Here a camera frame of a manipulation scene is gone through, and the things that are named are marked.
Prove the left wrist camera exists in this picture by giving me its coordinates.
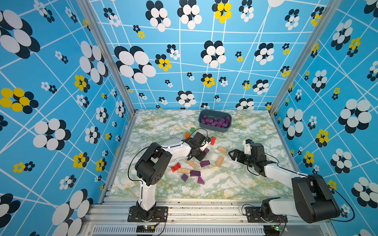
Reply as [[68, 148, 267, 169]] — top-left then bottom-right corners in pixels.
[[193, 132, 211, 147]]

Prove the purple cube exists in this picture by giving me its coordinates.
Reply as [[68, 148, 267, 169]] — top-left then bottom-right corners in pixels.
[[181, 174, 189, 182]]

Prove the red arch block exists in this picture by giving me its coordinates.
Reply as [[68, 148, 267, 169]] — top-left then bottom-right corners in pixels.
[[171, 162, 181, 172]]

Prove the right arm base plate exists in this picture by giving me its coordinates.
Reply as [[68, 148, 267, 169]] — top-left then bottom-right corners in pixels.
[[242, 206, 288, 224]]

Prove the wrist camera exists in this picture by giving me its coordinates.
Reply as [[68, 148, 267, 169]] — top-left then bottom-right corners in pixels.
[[243, 139, 266, 158], [193, 132, 211, 147]]

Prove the purple triangle block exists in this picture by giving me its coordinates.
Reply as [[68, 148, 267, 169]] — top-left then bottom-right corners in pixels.
[[197, 177, 205, 184]]

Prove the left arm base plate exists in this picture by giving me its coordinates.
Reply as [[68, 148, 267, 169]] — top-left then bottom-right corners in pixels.
[[127, 206, 168, 223]]

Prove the natural wood wedge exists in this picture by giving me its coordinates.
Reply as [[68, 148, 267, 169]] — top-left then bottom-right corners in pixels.
[[218, 146, 228, 153]]

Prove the natural wood brick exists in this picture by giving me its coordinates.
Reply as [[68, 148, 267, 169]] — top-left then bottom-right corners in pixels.
[[178, 168, 191, 174], [186, 160, 197, 168], [216, 156, 224, 167]]

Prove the teal storage bin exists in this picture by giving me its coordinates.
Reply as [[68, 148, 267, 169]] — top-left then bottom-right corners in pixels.
[[198, 110, 232, 133]]

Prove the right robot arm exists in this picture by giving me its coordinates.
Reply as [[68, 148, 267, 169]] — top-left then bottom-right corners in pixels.
[[228, 149, 341, 223]]

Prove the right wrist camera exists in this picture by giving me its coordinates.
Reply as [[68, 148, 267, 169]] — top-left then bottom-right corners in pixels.
[[243, 139, 266, 158]]

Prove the aluminium rail frame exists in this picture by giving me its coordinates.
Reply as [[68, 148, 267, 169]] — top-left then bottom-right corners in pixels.
[[80, 198, 337, 236]]

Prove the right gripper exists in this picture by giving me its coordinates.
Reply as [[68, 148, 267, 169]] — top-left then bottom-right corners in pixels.
[[228, 149, 256, 167]]

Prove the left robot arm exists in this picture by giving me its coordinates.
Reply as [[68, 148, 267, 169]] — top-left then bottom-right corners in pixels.
[[135, 138, 210, 221]]

